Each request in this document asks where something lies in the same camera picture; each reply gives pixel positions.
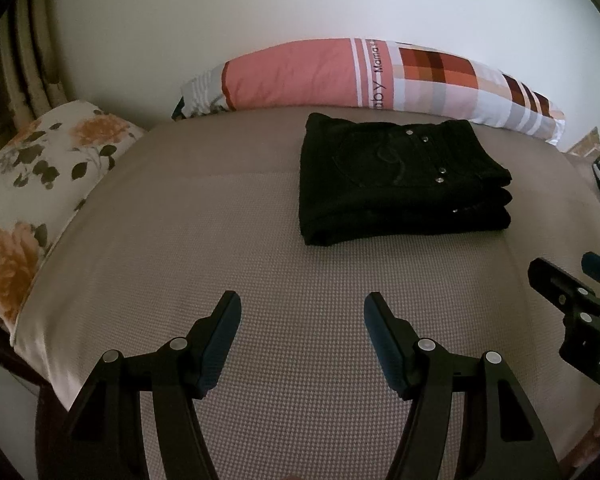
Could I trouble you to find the black pants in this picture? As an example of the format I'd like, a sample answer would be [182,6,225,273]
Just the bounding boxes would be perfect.
[299,112,513,247]

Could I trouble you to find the wooden headboard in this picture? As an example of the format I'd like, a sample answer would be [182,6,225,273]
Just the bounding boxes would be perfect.
[565,126,600,157]

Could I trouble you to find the floral cushion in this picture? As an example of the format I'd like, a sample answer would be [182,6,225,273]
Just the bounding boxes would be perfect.
[0,101,148,348]

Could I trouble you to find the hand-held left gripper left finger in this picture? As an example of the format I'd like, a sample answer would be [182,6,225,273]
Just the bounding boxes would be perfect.
[67,290,243,480]

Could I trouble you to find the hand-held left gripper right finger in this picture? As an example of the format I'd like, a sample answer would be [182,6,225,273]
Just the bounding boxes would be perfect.
[364,291,563,480]

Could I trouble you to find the pink plaid pillow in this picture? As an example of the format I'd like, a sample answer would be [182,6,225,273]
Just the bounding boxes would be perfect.
[172,37,567,147]

